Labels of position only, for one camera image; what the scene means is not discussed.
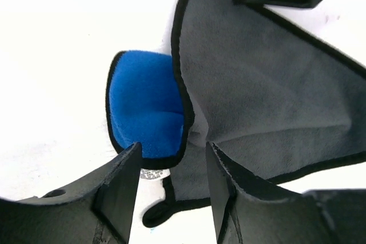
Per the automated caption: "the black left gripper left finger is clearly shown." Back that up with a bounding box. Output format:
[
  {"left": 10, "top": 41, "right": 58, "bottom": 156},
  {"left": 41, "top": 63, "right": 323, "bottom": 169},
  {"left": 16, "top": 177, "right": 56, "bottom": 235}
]
[{"left": 1, "top": 143, "right": 142, "bottom": 243}]

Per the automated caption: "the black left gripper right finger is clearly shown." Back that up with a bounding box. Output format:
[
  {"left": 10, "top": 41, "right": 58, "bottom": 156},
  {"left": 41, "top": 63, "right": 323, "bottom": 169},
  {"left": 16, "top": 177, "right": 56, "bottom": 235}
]
[{"left": 206, "top": 143, "right": 365, "bottom": 243}]

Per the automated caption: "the blue towel dark trim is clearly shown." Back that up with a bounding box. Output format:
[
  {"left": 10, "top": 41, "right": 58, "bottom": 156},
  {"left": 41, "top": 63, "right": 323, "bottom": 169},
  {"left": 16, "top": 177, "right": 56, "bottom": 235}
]
[{"left": 106, "top": 0, "right": 365, "bottom": 227}]

